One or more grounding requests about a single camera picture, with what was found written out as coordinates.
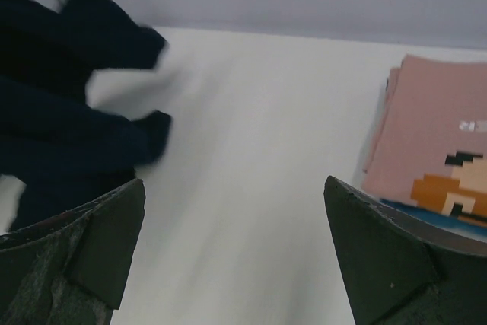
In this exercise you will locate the blue folded t-shirt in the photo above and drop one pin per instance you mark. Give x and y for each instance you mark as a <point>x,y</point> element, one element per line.
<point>447,223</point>

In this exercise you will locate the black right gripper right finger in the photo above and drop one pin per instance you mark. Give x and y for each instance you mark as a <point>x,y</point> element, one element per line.
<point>398,269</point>

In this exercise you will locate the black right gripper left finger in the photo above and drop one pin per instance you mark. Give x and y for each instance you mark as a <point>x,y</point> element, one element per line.
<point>72,268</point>

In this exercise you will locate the navy blue t-shirt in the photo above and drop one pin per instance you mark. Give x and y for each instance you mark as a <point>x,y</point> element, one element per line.
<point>65,152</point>

